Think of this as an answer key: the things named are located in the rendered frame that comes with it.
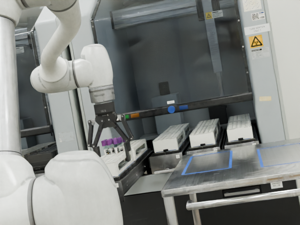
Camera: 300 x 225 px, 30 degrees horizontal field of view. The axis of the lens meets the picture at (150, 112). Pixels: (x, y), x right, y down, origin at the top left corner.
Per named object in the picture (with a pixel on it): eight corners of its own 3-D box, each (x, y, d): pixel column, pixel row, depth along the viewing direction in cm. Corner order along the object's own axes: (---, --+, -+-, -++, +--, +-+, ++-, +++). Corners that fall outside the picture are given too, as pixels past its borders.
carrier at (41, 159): (55, 164, 243) (53, 151, 242) (54, 165, 241) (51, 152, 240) (30, 168, 245) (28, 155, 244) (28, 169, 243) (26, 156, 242)
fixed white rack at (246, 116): (231, 128, 284) (229, 116, 284) (251, 125, 283) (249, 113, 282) (230, 135, 255) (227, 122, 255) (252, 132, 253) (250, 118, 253)
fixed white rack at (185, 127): (172, 137, 290) (170, 125, 289) (191, 134, 288) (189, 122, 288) (164, 145, 260) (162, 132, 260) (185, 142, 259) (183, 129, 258)
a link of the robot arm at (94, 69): (116, 84, 207) (82, 89, 209) (109, 42, 207) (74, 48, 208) (112, 84, 197) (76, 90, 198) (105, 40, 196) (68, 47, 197)
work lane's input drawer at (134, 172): (126, 169, 251) (122, 150, 251) (156, 165, 249) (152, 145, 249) (81, 210, 180) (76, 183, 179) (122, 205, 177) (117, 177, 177)
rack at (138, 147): (126, 155, 247) (123, 141, 247) (148, 152, 245) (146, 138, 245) (110, 167, 218) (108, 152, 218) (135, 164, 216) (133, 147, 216)
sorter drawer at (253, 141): (229, 141, 289) (227, 124, 288) (256, 137, 286) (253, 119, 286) (226, 165, 217) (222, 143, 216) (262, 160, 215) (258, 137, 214)
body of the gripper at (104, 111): (89, 105, 200) (94, 130, 200) (112, 101, 198) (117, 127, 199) (94, 103, 207) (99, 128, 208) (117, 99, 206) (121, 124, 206)
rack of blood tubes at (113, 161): (110, 168, 216) (106, 152, 216) (135, 164, 214) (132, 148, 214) (89, 184, 187) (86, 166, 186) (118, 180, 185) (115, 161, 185)
